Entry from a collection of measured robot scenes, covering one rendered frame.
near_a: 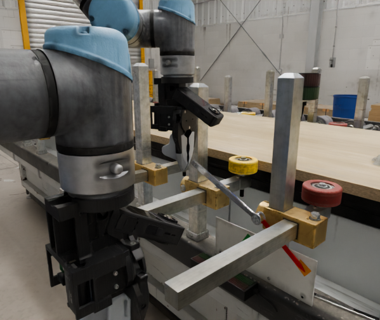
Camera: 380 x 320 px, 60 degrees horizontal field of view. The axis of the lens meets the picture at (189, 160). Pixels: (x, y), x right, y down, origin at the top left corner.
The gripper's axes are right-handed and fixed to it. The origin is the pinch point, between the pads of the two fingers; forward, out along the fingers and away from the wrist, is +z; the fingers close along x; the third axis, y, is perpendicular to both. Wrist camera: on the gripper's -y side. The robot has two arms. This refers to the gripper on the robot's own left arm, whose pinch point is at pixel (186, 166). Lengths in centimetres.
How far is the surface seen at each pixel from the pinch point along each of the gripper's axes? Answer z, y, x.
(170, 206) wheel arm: 8.0, 1.0, 5.7
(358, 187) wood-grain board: 3.7, -35.9, -14.0
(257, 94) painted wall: 46, 231, -837
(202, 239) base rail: 22.6, -0.6, -8.1
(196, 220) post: 16.8, 0.8, -6.9
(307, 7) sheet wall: -160, 113, -798
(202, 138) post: -4.9, -0.1, -8.1
